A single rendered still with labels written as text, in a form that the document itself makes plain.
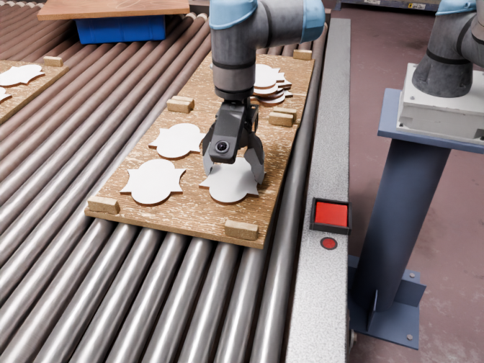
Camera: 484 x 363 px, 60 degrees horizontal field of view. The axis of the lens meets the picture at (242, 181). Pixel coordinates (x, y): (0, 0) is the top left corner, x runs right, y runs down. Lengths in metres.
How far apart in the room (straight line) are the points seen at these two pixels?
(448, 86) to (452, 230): 1.20
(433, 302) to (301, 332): 1.34
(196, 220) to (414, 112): 0.67
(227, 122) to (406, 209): 0.84
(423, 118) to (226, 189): 0.60
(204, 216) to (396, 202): 0.78
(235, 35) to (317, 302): 0.44
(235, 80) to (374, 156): 2.01
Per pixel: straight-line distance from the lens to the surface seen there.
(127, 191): 0.85
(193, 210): 0.79
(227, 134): 0.72
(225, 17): 0.68
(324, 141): 1.03
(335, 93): 1.26
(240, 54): 0.70
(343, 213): 0.82
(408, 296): 1.86
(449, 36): 1.16
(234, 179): 0.84
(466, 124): 1.21
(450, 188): 2.57
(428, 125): 1.21
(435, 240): 2.21
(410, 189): 1.37
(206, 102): 1.14
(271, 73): 1.19
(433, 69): 1.21
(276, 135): 1.00
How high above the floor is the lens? 1.47
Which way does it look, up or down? 39 degrees down
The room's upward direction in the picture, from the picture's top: straight up
